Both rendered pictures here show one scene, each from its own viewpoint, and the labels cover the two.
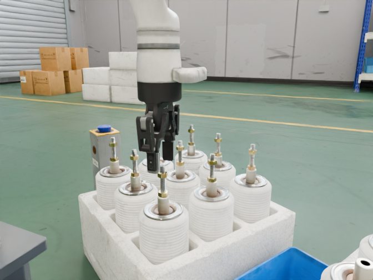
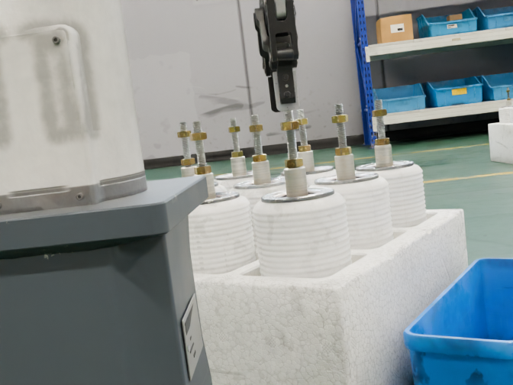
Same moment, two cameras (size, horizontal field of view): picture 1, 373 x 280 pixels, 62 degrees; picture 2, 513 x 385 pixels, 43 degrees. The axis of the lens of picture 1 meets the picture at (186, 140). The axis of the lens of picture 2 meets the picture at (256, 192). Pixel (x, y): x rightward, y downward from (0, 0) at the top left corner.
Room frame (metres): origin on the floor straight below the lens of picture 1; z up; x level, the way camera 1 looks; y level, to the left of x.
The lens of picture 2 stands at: (-0.08, 0.32, 0.33)
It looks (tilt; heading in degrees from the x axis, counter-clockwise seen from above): 6 degrees down; 339
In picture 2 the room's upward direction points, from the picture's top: 7 degrees counter-clockwise
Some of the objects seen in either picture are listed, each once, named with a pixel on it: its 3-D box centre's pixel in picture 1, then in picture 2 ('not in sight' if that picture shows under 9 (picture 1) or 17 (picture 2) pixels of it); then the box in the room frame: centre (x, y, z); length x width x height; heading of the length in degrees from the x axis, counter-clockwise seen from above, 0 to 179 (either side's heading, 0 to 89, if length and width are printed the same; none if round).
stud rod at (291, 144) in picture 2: (162, 184); (291, 145); (0.53, 0.04, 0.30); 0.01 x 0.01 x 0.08
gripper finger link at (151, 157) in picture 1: (149, 158); (285, 76); (0.48, 0.06, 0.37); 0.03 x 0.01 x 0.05; 162
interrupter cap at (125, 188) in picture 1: (135, 188); (206, 199); (0.62, 0.11, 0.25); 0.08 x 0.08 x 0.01
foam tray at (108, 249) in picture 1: (180, 234); (277, 305); (0.69, 0.01, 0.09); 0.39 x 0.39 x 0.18; 35
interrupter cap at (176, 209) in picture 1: (163, 210); (297, 195); (0.53, 0.04, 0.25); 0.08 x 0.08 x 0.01
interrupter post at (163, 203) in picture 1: (163, 204); (296, 183); (0.53, 0.04, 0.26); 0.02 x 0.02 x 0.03
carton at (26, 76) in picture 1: (35, 81); not in sight; (4.30, 2.08, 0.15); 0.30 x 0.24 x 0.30; 153
